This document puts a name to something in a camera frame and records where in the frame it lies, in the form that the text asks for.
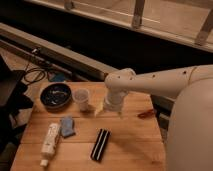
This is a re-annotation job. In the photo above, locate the black chair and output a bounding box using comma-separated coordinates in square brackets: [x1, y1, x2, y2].
[0, 54, 33, 154]

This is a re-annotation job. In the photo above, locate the blue cloth piece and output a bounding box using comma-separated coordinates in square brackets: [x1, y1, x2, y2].
[60, 116, 75, 138]

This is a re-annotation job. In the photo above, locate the white tube bottle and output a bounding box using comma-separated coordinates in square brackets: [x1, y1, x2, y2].
[40, 123, 60, 167]

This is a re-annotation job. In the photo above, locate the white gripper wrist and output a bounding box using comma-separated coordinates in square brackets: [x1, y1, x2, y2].
[94, 90, 128, 118]

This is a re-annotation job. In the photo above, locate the dark blue ceramic bowl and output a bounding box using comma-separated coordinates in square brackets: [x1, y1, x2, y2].
[40, 83, 72, 109]

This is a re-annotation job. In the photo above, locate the black cable on floor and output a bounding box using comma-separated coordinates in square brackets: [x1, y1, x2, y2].
[22, 46, 54, 85]

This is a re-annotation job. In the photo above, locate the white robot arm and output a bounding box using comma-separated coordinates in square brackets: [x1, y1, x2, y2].
[95, 64, 213, 171]

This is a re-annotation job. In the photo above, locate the translucent plastic cup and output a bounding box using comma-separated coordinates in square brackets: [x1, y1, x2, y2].
[72, 88, 89, 112]

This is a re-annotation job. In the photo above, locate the metal window rail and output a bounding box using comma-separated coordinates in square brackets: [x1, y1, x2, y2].
[0, 22, 174, 111]

